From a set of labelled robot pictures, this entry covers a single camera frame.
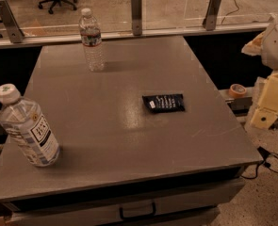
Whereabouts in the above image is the middle metal glass bracket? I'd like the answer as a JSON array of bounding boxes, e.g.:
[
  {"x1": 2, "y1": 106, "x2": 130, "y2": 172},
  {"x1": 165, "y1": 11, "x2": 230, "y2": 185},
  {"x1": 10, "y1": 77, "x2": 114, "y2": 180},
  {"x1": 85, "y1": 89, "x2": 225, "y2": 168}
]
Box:
[{"x1": 131, "y1": 0, "x2": 142, "y2": 36}]

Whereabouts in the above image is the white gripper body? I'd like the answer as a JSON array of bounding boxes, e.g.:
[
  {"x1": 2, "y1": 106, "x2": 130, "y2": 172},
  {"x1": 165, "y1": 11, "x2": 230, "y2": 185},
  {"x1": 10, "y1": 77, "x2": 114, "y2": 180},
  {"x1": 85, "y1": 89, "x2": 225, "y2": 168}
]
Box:
[{"x1": 255, "y1": 71, "x2": 278, "y2": 117}]

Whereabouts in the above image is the white labelled drink bottle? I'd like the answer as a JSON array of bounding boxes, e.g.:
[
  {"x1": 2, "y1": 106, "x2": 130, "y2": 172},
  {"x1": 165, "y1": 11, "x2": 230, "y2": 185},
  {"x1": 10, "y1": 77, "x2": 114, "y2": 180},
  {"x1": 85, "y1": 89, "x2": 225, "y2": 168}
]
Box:
[{"x1": 0, "y1": 84, "x2": 60, "y2": 167}]

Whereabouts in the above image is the orange tape roll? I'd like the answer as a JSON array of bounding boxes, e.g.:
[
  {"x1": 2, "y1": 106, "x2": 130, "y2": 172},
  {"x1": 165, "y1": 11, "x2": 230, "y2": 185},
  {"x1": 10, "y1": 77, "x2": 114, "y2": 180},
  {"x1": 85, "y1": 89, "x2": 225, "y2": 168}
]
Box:
[{"x1": 229, "y1": 84, "x2": 247, "y2": 98}]

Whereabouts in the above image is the metal glass bracket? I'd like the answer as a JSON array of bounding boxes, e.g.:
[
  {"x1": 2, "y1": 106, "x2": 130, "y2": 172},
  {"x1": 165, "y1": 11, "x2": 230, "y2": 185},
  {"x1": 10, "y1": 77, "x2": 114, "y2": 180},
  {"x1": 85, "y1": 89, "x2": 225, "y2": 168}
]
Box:
[
  {"x1": 131, "y1": 0, "x2": 142, "y2": 36},
  {"x1": 0, "y1": 0, "x2": 25, "y2": 43},
  {"x1": 203, "y1": 0, "x2": 221, "y2": 31}
]

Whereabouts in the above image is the dark blue rxbar wrapper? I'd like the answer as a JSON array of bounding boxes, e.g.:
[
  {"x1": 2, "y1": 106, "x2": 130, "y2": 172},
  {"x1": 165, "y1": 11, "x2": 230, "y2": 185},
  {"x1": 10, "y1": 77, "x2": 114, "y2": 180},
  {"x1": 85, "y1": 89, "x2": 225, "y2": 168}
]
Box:
[{"x1": 142, "y1": 94, "x2": 185, "y2": 113}]

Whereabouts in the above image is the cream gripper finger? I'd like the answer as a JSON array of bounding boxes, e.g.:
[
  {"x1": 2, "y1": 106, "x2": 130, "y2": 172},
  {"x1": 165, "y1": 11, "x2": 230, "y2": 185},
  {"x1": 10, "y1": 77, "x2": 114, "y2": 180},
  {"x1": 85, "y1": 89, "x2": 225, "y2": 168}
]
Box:
[
  {"x1": 251, "y1": 107, "x2": 278, "y2": 129},
  {"x1": 241, "y1": 32, "x2": 264, "y2": 57}
]

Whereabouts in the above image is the right metal glass bracket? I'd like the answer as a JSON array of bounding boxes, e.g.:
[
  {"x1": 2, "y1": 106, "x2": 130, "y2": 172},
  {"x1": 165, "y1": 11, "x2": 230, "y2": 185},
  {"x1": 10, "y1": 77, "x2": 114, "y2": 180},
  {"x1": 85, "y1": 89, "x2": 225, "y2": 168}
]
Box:
[{"x1": 203, "y1": 0, "x2": 221, "y2": 31}]

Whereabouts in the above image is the metal glass base rail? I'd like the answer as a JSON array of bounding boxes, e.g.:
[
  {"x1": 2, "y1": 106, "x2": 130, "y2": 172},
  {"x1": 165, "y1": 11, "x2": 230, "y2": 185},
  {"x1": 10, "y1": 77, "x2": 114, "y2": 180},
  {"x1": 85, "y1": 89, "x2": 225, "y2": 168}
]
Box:
[{"x1": 0, "y1": 22, "x2": 270, "y2": 49}]

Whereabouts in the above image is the grey table drawer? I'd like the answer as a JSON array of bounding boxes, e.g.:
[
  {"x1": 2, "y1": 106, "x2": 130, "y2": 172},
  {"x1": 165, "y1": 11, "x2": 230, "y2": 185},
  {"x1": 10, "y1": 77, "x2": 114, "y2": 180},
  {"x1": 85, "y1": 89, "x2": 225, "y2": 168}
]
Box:
[{"x1": 6, "y1": 178, "x2": 244, "y2": 226}]

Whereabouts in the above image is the black floor cable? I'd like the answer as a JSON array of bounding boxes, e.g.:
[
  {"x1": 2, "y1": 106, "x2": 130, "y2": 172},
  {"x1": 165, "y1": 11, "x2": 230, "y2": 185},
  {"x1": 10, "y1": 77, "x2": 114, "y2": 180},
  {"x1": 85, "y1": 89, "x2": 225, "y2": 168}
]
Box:
[{"x1": 240, "y1": 146, "x2": 278, "y2": 181}]

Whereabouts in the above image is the metal side rail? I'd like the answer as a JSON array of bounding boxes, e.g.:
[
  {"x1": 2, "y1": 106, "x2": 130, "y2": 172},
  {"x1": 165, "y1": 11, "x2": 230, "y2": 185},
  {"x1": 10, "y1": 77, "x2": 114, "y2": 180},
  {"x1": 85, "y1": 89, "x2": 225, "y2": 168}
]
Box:
[{"x1": 220, "y1": 87, "x2": 253, "y2": 115}]

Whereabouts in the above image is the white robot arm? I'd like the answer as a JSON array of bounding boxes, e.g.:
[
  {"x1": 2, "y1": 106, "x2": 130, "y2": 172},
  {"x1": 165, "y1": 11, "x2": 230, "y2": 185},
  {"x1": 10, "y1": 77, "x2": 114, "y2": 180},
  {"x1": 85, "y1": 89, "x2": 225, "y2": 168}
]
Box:
[{"x1": 241, "y1": 14, "x2": 278, "y2": 129}]

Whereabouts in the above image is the black drawer handle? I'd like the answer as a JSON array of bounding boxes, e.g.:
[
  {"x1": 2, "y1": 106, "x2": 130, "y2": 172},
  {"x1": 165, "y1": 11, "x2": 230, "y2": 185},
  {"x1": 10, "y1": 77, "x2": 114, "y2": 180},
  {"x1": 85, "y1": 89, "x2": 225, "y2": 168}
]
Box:
[{"x1": 119, "y1": 202, "x2": 156, "y2": 221}]

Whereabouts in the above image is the clear plastic water bottle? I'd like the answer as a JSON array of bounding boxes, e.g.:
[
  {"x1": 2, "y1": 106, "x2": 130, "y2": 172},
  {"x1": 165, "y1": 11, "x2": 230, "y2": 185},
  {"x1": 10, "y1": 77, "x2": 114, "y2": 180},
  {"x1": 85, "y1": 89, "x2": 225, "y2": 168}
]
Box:
[{"x1": 78, "y1": 8, "x2": 105, "y2": 72}]

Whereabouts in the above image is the left metal glass bracket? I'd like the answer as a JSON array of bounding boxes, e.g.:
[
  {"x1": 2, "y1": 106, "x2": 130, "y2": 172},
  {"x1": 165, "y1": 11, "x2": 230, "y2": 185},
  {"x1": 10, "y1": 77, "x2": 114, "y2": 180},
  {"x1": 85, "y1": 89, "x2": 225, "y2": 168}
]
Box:
[{"x1": 0, "y1": 0, "x2": 25, "y2": 43}]

